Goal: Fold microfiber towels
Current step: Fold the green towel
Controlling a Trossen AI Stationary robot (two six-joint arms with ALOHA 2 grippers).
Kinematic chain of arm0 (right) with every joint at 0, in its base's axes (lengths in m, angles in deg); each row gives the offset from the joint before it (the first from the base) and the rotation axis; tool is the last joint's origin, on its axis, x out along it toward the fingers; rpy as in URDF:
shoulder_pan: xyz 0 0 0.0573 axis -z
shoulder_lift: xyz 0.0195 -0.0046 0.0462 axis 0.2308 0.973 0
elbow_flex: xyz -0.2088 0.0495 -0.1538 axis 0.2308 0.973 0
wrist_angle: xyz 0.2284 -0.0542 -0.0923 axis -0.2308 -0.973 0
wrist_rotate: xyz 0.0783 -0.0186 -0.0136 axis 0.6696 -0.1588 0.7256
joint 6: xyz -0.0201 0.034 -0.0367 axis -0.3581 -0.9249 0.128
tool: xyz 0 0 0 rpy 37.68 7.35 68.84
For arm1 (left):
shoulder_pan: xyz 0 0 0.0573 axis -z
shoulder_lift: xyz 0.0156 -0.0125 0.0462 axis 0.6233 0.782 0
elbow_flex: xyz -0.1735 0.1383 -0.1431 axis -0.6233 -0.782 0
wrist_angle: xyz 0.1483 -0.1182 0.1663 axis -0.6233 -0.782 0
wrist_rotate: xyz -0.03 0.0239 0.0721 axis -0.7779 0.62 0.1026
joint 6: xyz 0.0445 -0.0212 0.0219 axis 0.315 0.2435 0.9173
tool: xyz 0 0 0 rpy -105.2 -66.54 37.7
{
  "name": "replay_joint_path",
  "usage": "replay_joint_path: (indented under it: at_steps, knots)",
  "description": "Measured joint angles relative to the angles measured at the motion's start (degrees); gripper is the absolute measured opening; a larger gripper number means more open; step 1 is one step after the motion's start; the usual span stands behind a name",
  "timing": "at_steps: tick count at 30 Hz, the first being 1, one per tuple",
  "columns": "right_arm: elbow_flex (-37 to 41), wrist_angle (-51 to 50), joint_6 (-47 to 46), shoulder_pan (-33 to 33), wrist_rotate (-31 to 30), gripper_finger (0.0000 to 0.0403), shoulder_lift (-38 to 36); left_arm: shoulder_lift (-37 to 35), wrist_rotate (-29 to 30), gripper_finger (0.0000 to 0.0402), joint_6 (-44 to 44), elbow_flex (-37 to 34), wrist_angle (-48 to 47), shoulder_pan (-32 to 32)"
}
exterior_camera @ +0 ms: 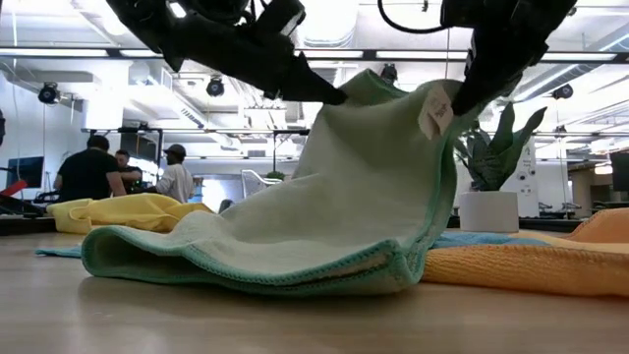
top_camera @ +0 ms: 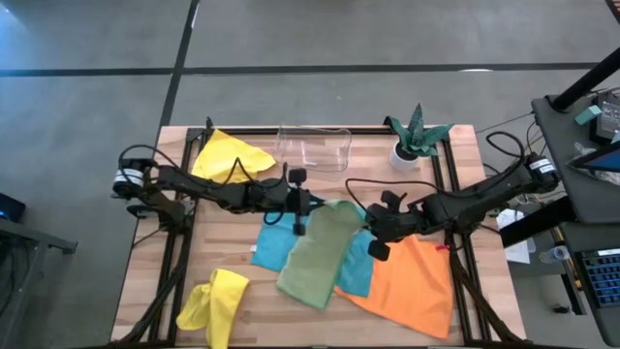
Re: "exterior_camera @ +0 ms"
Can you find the black ceiling spotlight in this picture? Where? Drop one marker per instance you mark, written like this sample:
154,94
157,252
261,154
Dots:
49,93
388,73
562,92
215,87

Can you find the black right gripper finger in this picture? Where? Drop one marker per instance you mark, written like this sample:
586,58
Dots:
484,86
457,12

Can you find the white plant pot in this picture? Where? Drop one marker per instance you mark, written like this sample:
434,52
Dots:
489,211

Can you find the black computer monitor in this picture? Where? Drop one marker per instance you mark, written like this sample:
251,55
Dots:
620,172
24,172

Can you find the white chair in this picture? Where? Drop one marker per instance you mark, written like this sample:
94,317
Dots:
253,182

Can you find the orange microfiber towel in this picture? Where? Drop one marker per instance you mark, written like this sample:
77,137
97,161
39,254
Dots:
516,270

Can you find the red bar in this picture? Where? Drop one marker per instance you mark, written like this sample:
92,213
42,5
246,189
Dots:
12,188

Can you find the blue microfiber towel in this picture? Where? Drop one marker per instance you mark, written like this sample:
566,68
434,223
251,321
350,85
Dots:
481,240

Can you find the green snake plant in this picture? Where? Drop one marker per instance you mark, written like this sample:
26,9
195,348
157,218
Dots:
491,167

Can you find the person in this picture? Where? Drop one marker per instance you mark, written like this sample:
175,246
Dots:
129,172
88,172
176,182

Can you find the white machine cabinet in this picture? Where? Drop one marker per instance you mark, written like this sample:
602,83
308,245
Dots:
526,182

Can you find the green microfiber towel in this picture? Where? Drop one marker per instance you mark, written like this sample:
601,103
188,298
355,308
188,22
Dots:
344,196

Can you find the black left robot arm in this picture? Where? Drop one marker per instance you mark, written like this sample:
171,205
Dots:
142,19

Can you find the yellow microfiber towel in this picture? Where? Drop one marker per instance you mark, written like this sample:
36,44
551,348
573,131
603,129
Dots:
123,214

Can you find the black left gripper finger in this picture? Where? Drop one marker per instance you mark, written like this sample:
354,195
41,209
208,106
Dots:
304,86
280,15

